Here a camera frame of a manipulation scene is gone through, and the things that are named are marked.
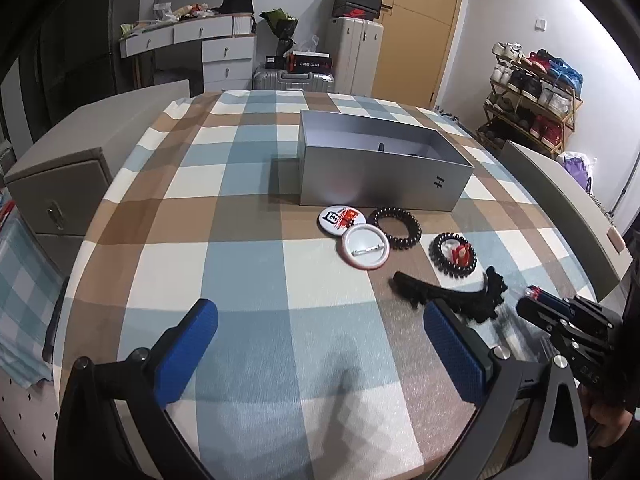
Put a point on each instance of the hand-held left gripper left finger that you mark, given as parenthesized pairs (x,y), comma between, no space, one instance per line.
(190,347)

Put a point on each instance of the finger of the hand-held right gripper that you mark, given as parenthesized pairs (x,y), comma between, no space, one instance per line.
(535,313)
(547,300)

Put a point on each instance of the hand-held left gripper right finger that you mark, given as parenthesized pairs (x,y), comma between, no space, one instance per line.
(455,360)

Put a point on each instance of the black lace hair clip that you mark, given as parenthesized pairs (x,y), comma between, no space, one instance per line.
(450,300)

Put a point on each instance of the small red white ornament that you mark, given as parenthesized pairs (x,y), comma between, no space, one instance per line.
(460,254)

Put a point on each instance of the plain white pin badge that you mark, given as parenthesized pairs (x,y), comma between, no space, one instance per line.
(362,250)

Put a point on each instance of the white red printed pin badge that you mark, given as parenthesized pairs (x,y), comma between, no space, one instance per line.
(340,220)

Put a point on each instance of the silver cardboard box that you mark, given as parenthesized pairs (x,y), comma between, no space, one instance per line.
(375,180)

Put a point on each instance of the person's right hand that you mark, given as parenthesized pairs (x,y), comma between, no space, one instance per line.
(607,417)

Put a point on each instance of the checked tablecloth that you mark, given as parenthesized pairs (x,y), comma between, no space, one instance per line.
(240,260)

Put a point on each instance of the beige chair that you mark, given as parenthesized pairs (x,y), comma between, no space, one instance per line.
(565,200)

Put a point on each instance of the purple bag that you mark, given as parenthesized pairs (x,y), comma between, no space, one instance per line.
(577,170)

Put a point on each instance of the blue checked cloth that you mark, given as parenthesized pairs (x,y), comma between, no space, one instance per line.
(20,300)

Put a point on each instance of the white perforated board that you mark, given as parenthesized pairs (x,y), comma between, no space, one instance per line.
(25,430)

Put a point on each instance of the wooden shoe rack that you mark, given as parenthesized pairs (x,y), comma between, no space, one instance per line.
(492,110)

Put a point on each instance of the rows of shoes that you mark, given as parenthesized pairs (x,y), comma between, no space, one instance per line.
(530,87)

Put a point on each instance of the silver suitcase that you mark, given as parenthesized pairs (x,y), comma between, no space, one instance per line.
(292,81)

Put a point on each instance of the small black box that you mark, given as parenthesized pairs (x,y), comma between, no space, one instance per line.
(276,61)

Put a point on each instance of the white drawer desk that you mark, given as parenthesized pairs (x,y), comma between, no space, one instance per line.
(220,50)

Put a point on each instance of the wooden door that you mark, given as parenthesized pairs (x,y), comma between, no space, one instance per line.
(420,30)

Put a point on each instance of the black red flat box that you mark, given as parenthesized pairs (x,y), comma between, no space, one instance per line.
(311,62)

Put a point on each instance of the beige suitcase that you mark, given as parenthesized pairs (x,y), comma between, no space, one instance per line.
(355,55)

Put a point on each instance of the black refrigerator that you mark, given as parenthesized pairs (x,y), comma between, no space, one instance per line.
(75,45)

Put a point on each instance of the clutter on desk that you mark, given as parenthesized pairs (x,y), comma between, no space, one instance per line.
(170,15)

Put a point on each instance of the dark wrapped flower bouquet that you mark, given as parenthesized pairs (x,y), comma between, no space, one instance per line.
(280,25)

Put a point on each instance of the red black shoe box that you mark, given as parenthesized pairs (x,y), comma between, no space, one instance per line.
(357,11)

